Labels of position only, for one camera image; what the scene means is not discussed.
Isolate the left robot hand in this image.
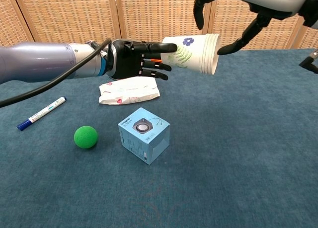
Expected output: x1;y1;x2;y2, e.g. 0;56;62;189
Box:
105;39;178;81

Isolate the white floral paper cup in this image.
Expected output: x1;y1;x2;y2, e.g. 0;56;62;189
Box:
210;33;221;76

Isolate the white tissue pack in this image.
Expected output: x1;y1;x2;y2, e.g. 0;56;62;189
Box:
98;76;160;106

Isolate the woven bamboo screen panel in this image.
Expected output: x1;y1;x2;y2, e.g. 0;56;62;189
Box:
12;0;122;44
114;0;212;44
295;24;318;50
0;0;34;48
205;0;307;50

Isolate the light blue cardboard box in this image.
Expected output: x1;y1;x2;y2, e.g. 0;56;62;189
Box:
118;107;171;165

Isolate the green foam ball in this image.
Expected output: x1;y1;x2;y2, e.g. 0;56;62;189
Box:
74;125;99;150

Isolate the white blue marker pen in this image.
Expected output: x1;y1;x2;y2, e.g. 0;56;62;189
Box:
16;96;67;131

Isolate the blue carpet table mat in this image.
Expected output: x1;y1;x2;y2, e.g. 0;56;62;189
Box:
0;48;318;228

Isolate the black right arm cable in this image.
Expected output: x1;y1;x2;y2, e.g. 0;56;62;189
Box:
299;49;318;74

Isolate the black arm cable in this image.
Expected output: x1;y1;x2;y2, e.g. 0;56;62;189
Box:
0;38;112;108
299;49;318;74

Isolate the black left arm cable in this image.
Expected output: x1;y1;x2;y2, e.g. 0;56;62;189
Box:
0;38;112;108

